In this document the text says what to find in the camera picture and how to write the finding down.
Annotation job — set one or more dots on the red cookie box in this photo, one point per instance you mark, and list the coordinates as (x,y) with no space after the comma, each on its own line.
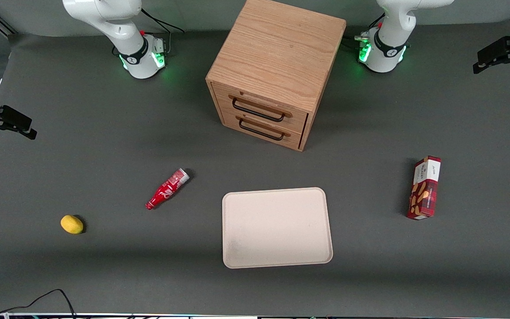
(424,188)

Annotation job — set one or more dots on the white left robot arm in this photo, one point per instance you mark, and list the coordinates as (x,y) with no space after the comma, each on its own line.
(390,44)

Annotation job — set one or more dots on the beige rectangular tray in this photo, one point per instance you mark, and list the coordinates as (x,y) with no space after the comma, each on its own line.
(276,227)

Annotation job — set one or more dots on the yellow lemon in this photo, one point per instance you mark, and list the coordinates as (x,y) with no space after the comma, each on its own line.
(71,224)

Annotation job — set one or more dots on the red cola bottle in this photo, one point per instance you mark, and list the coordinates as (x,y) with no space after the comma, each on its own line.
(166,189)

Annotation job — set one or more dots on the wooden drawer cabinet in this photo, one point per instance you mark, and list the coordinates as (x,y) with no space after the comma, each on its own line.
(277,62)

